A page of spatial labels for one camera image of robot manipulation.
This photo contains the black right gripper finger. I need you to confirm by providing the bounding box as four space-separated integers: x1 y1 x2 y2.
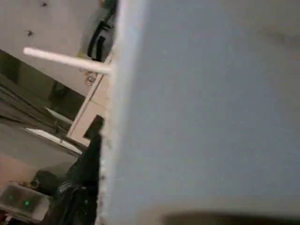
57 114 105 225

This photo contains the white plastic table leg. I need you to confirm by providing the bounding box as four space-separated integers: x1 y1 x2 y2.
23 46 115 75

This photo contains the white plastic table top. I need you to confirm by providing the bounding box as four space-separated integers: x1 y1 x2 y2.
96 0 300 225

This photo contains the white device green light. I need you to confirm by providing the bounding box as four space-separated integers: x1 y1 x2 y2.
0 184 51 223

